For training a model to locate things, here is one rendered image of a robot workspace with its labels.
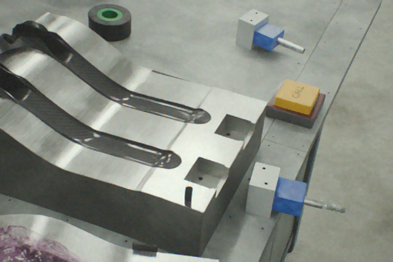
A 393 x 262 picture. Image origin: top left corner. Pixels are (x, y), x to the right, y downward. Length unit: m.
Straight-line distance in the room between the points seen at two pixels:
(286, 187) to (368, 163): 1.45
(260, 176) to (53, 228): 0.30
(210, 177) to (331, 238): 1.21
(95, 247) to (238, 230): 0.22
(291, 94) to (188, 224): 0.38
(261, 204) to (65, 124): 0.29
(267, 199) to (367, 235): 1.22
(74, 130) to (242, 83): 0.38
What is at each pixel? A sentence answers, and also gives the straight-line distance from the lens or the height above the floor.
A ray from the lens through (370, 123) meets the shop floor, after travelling 2.60.
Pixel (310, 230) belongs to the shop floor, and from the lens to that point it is 2.13.
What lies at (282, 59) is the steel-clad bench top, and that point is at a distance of 1.33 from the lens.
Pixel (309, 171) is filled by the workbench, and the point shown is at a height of 0.32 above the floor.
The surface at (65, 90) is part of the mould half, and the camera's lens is 1.01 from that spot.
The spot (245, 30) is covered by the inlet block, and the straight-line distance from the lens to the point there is 1.33.
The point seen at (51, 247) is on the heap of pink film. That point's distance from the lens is 0.80.
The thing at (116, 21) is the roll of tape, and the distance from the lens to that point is 1.33.
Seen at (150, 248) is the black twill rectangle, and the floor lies 0.86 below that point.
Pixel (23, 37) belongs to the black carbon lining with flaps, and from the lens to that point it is 1.05.
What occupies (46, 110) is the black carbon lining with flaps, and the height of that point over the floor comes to 0.90.
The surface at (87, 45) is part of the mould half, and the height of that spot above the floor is 0.92.
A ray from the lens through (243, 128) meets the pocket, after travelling 1.02.
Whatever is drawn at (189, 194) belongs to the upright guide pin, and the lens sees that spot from 0.86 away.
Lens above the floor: 1.49
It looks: 38 degrees down
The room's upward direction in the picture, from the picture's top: 6 degrees clockwise
